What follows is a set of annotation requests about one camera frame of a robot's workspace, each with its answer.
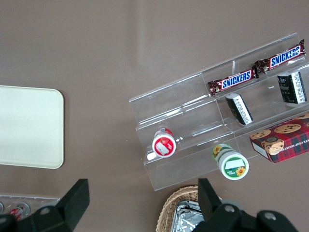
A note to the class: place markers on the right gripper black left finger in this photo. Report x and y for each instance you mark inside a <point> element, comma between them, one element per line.
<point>72,200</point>

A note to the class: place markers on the red cola bottle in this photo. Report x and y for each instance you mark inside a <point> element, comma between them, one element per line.
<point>20,210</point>

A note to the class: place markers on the clear acrylic bottle rack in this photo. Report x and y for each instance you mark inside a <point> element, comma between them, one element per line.
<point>48,201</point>

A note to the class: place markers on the light wicker basket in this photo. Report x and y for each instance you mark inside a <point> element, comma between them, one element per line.
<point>166,207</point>

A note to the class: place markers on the red-lidded yogurt cup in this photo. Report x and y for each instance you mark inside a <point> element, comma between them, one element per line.
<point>164,145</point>

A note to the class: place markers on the stack of aluminium foil trays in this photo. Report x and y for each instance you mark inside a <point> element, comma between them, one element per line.
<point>186,220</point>

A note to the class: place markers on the small black snack box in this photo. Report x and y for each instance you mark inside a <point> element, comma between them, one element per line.
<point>239,109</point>
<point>292,87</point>

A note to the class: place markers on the Snickers chocolate bar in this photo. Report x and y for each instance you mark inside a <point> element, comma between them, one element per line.
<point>280,57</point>
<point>233,82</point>

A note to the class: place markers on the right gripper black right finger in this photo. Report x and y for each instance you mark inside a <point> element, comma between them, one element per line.
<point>208,200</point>

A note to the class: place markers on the green sunflower yogurt cup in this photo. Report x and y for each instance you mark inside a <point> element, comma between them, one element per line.
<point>231,165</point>

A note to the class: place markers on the red tartan cookie box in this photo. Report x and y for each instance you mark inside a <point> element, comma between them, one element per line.
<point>287,140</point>

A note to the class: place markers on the cream rectangular tray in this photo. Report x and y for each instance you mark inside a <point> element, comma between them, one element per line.
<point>29,125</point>

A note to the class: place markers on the clear acrylic stepped shelf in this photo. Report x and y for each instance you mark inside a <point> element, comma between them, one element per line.
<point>193,101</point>

